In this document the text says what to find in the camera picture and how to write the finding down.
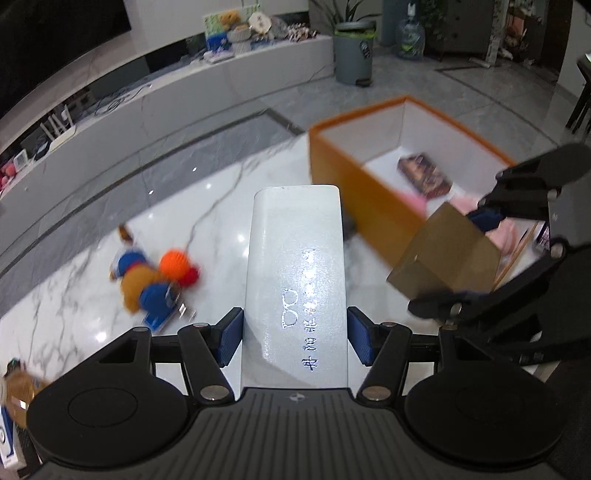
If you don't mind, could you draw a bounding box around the brown cardboard box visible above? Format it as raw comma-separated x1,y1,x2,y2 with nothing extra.
387,202,501,300

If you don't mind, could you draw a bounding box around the brown plush bear keychain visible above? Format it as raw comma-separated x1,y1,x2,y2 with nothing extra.
109,224,181,333

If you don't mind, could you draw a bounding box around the white glasses case box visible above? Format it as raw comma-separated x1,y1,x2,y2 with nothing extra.
240,185,349,388

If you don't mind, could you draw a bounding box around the orange crochet ball toy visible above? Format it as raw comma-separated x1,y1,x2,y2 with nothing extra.
158,249,200,288

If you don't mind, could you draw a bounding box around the pink folded cloth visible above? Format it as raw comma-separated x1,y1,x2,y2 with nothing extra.
401,192,533,261

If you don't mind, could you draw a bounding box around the dark picture card pack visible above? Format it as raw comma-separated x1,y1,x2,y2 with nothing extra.
398,154,453,200

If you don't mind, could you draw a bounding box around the orange storage box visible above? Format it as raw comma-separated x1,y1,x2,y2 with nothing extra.
308,96,516,267

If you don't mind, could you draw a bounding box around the blue water jug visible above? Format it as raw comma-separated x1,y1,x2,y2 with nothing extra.
397,2,426,60

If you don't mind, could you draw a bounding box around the dark grey cabinet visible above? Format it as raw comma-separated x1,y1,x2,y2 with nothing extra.
428,0,495,58

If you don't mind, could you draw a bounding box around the grey trash bin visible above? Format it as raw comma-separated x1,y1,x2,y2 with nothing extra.
332,20,377,87

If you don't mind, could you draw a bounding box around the green potted plant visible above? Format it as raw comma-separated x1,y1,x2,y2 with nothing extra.
308,0,382,33

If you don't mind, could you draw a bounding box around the white wifi router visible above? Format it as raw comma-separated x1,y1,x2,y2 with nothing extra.
40,104,76,153

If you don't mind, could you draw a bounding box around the white marble tv bench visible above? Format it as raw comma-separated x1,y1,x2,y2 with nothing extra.
1,35,332,214

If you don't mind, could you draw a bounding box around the small teddy bear ornament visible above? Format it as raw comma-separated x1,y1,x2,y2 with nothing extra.
217,10,242,32

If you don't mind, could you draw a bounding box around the black television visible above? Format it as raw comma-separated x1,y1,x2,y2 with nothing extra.
0,0,131,114

